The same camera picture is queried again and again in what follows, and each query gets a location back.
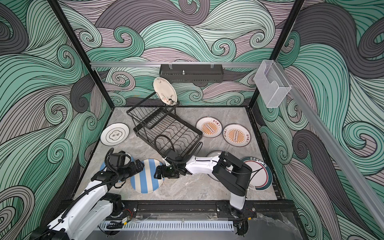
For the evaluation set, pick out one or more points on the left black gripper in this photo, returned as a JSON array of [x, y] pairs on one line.
[[134, 170]]

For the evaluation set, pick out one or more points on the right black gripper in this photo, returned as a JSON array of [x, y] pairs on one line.
[[163, 172]]

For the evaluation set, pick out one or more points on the cream floral plate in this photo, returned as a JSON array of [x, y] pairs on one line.
[[165, 91]]

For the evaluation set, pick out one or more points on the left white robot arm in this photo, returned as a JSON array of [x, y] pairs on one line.
[[89, 209]]

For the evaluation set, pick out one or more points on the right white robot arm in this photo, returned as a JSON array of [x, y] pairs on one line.
[[230, 171]]

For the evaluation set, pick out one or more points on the black dish rack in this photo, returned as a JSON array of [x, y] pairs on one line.
[[158, 124]]

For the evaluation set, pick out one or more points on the white plate red characters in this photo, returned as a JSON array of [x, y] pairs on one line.
[[210, 155]]

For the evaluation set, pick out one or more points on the left sunburst pattern plate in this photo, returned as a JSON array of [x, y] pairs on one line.
[[210, 127]]

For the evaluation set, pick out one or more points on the sunburst pattern plate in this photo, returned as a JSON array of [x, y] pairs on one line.
[[210, 127], [237, 135]]

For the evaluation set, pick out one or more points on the right sunburst pattern plate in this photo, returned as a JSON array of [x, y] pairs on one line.
[[237, 135]]

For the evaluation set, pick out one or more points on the white plate teal red rim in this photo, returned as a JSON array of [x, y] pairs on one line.
[[261, 177]]

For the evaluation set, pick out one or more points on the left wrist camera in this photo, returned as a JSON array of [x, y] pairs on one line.
[[116, 160]]

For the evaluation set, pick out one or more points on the white plate green ring motif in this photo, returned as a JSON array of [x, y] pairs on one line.
[[114, 134]]

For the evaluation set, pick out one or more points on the white slotted cable duct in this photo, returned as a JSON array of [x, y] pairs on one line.
[[178, 226]]

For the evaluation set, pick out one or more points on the black hanging wall tray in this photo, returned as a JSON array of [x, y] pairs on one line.
[[192, 73]]

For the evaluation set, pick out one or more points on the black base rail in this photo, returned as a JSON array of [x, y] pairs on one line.
[[218, 208]]

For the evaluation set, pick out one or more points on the aluminium rail back wall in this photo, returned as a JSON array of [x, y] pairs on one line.
[[138, 64]]

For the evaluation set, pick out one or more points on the aluminium rail wall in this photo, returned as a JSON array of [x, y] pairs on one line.
[[305, 97], [138, 64]]

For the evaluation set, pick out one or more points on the clear plastic wall bin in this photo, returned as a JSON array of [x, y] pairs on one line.
[[272, 83]]

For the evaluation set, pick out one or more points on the black corner frame post left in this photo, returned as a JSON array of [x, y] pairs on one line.
[[55, 6]]

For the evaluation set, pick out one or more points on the black corner frame post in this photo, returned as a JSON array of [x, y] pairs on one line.
[[287, 27], [55, 6]]

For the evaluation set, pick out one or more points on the aluminium rail right wall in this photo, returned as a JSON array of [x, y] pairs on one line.
[[305, 97]]

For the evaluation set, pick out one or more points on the black corner frame post right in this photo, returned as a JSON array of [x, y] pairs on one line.
[[287, 27]]

